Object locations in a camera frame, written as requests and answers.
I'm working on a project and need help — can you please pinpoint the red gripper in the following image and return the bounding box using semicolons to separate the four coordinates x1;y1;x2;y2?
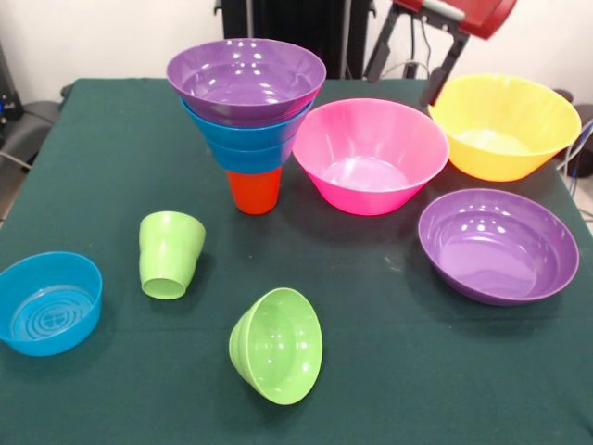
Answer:
362;0;519;108

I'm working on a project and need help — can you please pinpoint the pink bowl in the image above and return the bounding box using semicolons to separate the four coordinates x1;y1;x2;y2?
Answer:
291;98;450;217

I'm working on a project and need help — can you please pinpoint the purple bowl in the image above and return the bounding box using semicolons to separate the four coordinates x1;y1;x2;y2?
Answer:
166;38;327;127
417;187;580;307

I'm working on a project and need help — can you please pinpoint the deep smooth blue bowl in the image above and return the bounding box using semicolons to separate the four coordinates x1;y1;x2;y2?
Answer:
180;97;312;153

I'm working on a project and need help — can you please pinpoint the blue bowl with ringed bottom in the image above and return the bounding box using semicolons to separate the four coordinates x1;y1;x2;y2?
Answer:
0;251;104;358
208;136;295;175

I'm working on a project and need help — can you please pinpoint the orange cup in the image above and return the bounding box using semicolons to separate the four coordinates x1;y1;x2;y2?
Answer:
226;165;284;215

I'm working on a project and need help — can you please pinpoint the green cup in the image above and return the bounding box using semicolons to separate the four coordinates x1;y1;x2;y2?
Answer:
138;210;208;301

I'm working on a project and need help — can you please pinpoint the small green bowl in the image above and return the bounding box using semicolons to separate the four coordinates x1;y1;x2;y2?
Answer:
228;287;324;407

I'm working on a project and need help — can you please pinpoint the yellow-orange bowl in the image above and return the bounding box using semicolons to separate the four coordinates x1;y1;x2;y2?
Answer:
427;73;583;183

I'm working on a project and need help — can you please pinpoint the dark green tablecloth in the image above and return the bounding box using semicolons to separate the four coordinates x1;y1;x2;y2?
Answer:
0;77;593;445

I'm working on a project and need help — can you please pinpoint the black rounded seat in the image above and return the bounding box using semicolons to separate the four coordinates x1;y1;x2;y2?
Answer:
6;98;62;161

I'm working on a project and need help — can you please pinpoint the black equipment rack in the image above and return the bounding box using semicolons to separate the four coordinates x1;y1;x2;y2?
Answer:
0;44;23;140

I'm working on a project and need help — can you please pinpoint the black plug with grey cable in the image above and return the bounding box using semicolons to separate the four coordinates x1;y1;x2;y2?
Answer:
379;58;430;80

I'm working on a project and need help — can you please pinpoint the light blue cable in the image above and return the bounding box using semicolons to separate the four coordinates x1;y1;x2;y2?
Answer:
553;118;593;180

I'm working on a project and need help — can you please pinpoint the grey floor cable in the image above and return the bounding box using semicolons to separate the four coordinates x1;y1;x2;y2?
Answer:
0;150;32;171

